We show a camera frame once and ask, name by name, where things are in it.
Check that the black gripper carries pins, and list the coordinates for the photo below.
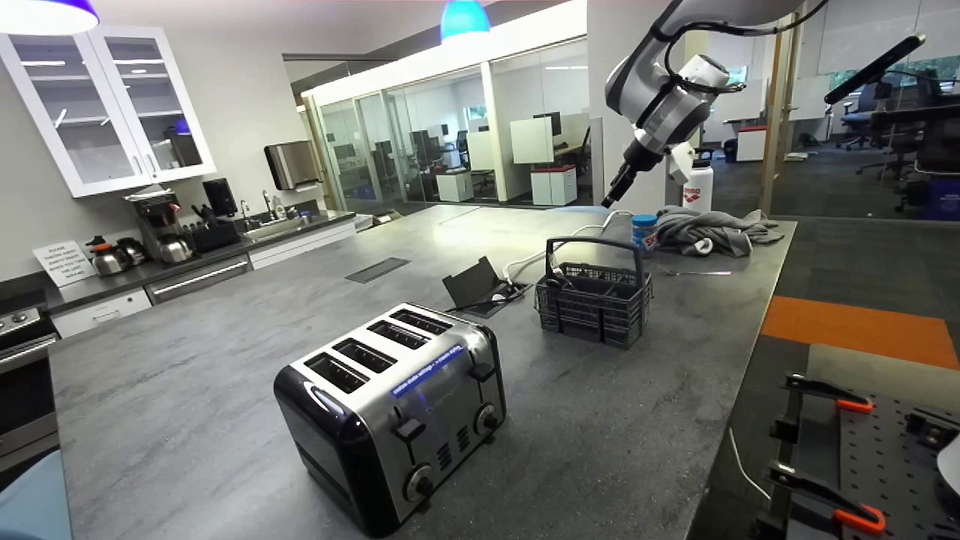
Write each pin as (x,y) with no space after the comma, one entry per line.
(644,156)

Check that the gray plastic cutlery box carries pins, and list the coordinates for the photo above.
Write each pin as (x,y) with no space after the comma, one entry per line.
(596,301)

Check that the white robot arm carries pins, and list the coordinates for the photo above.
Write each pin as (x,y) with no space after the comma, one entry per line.
(660,100)

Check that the black pop-up outlet box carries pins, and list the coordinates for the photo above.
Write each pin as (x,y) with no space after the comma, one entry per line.
(475,286)

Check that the white bottle red label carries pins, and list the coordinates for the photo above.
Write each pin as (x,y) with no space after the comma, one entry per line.
(699,191)

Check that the gray cloth pile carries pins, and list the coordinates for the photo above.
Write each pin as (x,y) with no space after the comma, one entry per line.
(716,234)

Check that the teal pendant lamp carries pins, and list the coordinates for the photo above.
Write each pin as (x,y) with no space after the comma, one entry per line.
(465,19)

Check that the countertop vent grille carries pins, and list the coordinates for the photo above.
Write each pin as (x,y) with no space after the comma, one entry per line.
(376,271)

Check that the black pole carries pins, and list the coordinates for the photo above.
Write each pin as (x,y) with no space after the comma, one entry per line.
(875,66)

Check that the black and steel toaster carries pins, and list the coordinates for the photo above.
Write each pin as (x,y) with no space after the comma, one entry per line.
(391,421)

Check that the steel paper towel dispenser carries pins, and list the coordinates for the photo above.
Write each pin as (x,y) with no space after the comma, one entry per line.
(293,165)

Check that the black coffee maker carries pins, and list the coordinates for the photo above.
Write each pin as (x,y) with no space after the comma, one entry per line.
(161,226)

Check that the white dishwasher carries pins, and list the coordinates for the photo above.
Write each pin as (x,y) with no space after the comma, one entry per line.
(100,312)

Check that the printed paper sign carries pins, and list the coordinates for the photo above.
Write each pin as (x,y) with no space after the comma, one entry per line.
(65,261)

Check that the white pendant lamp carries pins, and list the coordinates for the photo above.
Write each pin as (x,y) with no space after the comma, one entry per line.
(47,15)

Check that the black kitchen oven range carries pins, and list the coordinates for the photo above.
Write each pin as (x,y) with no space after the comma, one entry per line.
(25,392)

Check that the light blue chair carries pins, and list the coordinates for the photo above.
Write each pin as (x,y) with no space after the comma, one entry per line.
(31,500)

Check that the white office pedestal cabinet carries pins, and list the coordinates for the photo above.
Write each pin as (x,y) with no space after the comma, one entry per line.
(453,186)
(554,184)

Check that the wooden post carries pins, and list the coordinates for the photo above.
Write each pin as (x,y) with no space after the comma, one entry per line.
(778,121)

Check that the white glass-door wall cabinet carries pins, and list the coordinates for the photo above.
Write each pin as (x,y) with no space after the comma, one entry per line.
(100,110)

